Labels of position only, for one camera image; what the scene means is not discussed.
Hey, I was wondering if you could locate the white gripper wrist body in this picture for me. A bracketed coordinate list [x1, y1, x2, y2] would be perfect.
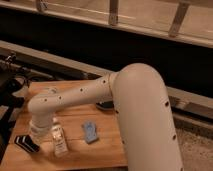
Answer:
[29, 120, 52, 145]

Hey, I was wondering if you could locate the black white striped gripper finger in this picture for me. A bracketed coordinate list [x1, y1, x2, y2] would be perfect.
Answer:
[14, 135, 40, 153]

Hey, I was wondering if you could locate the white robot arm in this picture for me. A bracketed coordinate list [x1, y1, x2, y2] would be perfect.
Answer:
[15, 63, 184, 171]

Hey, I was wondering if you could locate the clear plastic bottle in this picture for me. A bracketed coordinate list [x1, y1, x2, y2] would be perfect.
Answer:
[51, 118, 68, 157]

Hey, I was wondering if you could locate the black flat object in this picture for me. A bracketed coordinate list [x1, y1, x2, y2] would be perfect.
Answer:
[96, 101, 114, 111]

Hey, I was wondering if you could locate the wooden railing frame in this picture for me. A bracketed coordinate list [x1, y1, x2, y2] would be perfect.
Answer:
[0, 0, 213, 48]

